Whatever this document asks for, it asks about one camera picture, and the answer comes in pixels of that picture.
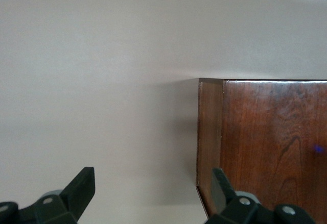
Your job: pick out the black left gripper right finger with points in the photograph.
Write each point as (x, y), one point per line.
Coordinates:
(230, 208)

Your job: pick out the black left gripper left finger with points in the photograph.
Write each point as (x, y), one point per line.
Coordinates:
(76, 196)

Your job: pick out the dark wooden drawer box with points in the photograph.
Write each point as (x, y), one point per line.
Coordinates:
(268, 132)

